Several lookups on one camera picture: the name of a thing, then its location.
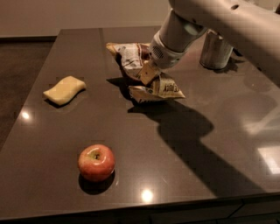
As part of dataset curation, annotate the yellow sponge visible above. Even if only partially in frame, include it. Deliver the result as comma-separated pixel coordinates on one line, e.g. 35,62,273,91
43,76,87,106

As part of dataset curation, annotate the brown chip bag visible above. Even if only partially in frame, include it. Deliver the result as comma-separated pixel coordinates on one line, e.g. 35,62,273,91
106,43,185,103

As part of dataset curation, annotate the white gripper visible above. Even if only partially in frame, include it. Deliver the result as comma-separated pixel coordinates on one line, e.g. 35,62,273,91
139,31,187,86

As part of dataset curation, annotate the red apple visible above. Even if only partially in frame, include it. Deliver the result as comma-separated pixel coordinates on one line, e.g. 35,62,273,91
78,144,115,182

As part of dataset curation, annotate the metal bucket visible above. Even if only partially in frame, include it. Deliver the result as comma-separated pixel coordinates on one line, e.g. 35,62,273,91
199,30,233,70

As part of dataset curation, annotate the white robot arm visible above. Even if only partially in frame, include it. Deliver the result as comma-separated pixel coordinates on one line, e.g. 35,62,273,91
149,0,280,84

